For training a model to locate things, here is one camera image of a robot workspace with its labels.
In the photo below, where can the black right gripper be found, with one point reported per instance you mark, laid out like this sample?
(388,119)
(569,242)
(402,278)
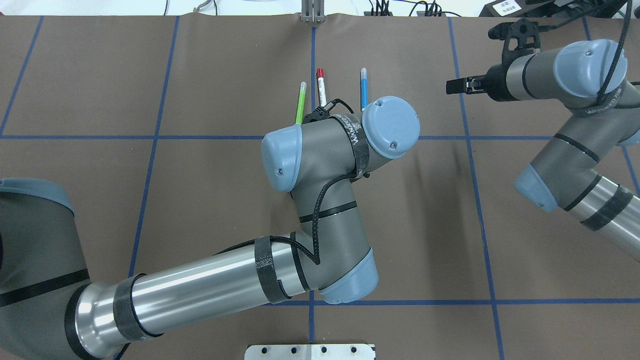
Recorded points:
(494,80)

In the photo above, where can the blue marker pen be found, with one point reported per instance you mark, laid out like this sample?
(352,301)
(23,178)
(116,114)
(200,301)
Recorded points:
(363,88)

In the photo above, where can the red capped white marker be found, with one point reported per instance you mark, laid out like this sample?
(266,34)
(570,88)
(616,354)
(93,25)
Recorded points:
(321,88)

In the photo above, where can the green highlighter pen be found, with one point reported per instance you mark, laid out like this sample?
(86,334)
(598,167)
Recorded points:
(301,103)

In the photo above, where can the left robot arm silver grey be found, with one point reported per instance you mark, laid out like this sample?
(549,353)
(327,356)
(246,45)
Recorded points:
(52,310)

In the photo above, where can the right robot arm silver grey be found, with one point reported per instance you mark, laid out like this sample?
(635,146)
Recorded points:
(591,83)

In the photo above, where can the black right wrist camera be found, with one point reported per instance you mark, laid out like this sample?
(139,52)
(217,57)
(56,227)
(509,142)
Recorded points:
(519,38)

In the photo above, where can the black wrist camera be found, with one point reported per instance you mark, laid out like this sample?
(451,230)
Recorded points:
(519,38)
(318,114)

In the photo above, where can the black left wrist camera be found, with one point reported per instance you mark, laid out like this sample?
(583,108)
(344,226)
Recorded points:
(318,114)

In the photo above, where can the aluminium frame post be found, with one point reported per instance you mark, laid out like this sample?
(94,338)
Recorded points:
(312,11)

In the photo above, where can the white central pedestal column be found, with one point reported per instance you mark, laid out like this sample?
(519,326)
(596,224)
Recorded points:
(338,351)

